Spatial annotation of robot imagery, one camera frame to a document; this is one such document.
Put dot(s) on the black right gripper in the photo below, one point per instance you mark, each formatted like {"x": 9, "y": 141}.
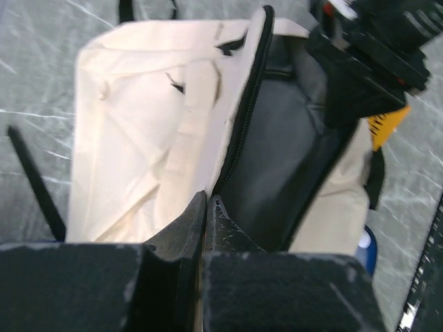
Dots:
{"x": 371, "y": 53}

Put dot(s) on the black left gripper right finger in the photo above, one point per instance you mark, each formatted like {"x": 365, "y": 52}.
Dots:
{"x": 246, "y": 289}

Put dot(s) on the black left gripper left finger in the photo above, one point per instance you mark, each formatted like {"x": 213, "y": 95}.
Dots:
{"x": 150, "y": 286}

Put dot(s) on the orange treehouse book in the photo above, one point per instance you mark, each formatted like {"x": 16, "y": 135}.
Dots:
{"x": 382, "y": 126}

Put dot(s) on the beige canvas backpack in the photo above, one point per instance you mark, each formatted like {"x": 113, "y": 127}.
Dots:
{"x": 215, "y": 125}

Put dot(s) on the blue shark pencil case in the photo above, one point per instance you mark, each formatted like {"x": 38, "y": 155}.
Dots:
{"x": 366, "y": 252}

